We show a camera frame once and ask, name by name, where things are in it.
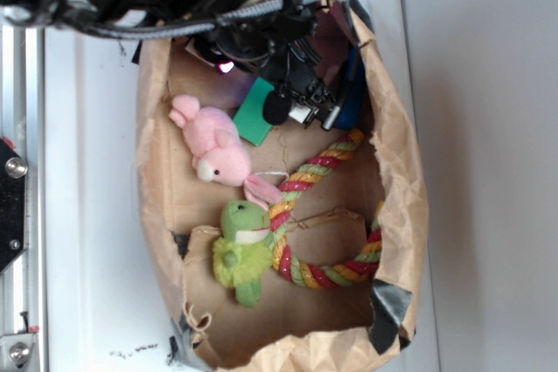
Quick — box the silver corner bracket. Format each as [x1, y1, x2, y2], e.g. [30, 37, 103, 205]
[1, 333, 40, 372]

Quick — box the grey braided cable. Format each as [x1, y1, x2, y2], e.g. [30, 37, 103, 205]
[73, 0, 363, 103]

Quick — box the brown paper-lined box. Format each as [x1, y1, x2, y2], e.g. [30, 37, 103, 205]
[137, 13, 428, 371]

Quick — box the green rectangular block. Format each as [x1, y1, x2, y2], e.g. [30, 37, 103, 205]
[233, 78, 273, 146]

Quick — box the green plush frog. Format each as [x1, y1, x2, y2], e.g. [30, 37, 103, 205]
[212, 200, 273, 308]

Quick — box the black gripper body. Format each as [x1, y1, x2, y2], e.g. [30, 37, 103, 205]
[185, 0, 323, 98]

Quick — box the black metal bracket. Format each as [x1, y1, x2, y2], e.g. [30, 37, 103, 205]
[0, 137, 29, 274]

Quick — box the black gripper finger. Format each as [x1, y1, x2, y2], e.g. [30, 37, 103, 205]
[303, 80, 341, 131]
[262, 91, 293, 125]

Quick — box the white plastic tray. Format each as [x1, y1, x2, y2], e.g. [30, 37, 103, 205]
[43, 0, 441, 372]

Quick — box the multicolour rope toy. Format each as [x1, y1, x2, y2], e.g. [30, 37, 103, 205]
[268, 128, 384, 290]

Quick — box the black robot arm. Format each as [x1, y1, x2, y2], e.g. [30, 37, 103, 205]
[1, 0, 346, 130]

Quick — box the aluminium frame rail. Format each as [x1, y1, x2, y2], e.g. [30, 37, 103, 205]
[1, 24, 48, 371]

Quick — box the pink plush bunny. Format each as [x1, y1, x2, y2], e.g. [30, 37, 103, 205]
[169, 94, 282, 209]

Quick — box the blue rectangular block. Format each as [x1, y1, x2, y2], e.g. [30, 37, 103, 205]
[334, 48, 365, 130]

